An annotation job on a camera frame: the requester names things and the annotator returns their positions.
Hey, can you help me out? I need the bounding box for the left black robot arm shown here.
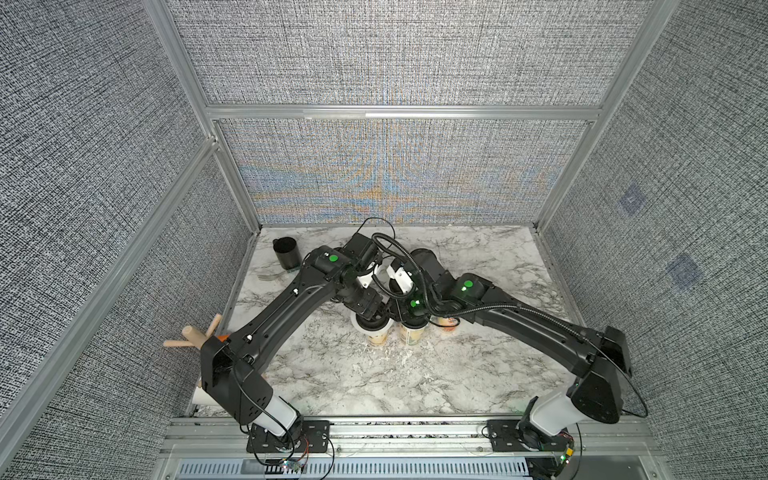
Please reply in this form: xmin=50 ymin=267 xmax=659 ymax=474
xmin=200 ymin=233 xmax=392 ymax=440

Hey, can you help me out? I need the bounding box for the wooden peg rack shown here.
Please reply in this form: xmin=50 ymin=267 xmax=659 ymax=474
xmin=162 ymin=314 xmax=229 ymax=350

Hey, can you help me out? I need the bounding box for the black lid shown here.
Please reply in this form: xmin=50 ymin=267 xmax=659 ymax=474
xmin=355 ymin=313 xmax=392 ymax=332

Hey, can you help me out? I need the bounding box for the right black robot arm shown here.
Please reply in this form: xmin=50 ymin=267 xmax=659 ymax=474
xmin=387 ymin=249 xmax=631 ymax=450

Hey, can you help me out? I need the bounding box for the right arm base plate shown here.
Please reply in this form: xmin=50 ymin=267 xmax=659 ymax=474
xmin=483 ymin=419 xmax=574 ymax=455

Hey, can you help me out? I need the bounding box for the paper cup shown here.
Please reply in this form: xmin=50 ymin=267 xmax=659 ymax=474
xmin=399 ymin=325 xmax=426 ymax=346
xmin=436 ymin=317 xmax=461 ymax=331
xmin=367 ymin=331 xmax=389 ymax=346

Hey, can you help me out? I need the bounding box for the black cylindrical cup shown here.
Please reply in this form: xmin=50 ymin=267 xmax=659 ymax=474
xmin=272 ymin=236 xmax=302 ymax=271

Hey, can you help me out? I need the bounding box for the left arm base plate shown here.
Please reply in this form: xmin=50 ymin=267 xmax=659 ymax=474
xmin=246 ymin=420 xmax=331 ymax=455

